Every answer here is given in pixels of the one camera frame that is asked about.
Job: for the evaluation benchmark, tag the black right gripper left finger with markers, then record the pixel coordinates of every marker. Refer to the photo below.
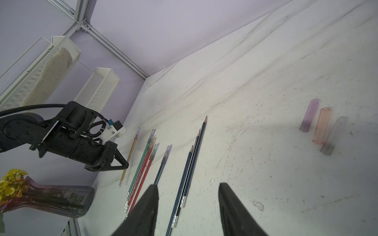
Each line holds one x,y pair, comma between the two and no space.
142,220

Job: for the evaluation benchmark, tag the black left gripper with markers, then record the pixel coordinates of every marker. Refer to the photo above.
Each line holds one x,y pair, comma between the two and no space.
68,135

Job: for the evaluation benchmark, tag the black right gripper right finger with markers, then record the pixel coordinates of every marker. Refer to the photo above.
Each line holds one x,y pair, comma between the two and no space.
235,219

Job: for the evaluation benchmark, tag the yellow pencil with clear cap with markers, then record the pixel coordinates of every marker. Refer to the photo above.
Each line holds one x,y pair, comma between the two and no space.
130,154

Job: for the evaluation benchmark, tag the pencil with pink cap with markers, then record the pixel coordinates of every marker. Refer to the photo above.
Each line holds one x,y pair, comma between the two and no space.
193,163

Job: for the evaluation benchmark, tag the pencil with purple cap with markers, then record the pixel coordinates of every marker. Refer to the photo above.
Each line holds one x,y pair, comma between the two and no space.
176,216

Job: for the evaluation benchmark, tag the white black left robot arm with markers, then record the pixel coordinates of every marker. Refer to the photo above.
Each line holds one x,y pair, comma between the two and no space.
23,125

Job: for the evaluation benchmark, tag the red pencil with orange cap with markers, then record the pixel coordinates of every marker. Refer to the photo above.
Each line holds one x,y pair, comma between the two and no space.
144,175

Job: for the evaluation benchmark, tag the red pencil with clear cap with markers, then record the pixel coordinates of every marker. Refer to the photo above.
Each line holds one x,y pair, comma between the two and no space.
141,172

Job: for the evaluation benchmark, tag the dark glass vase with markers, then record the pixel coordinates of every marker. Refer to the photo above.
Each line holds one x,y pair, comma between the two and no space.
72,201

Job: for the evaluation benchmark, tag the artificial sunflower bouquet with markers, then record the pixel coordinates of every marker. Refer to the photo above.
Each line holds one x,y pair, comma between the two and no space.
11,185

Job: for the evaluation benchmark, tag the pink pencil cap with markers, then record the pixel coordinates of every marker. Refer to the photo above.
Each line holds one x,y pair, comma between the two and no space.
309,116
322,125

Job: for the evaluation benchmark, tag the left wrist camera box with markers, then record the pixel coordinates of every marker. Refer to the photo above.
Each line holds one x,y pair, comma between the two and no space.
115,130

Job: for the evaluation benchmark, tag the white mesh wall shelf lower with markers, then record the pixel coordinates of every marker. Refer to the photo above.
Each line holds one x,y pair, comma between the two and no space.
98,89

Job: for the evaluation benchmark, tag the white mesh wall shelf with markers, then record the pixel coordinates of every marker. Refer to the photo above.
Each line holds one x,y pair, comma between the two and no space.
39,80
98,89

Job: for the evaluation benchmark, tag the white mesh wall shelf upper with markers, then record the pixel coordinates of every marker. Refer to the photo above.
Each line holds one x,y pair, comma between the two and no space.
39,80

